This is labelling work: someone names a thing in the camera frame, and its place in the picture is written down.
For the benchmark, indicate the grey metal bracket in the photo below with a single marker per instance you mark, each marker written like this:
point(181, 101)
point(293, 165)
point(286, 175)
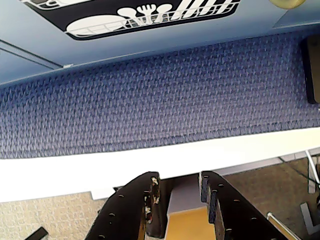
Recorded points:
point(306, 215)

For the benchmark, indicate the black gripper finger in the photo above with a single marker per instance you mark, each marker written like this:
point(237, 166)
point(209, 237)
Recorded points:
point(120, 215)
point(237, 215)

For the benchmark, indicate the blue toy kitchen body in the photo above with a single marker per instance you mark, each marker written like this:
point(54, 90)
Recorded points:
point(20, 67)

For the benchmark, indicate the dark flat block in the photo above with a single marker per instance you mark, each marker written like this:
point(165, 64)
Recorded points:
point(312, 70)

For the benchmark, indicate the small black bar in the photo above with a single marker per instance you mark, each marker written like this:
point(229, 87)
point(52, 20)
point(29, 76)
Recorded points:
point(37, 233)

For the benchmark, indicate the yellow grey block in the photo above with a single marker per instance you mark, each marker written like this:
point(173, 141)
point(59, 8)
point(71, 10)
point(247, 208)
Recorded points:
point(187, 222)

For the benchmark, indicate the blue woven mat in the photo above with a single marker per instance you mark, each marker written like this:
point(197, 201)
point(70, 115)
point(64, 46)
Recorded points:
point(150, 100)

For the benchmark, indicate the white metal tube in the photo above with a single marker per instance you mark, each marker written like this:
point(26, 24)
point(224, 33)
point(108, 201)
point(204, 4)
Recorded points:
point(312, 172)

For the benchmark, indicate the dishwasher print door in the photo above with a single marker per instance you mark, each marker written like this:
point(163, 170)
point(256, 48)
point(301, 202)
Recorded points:
point(175, 32)

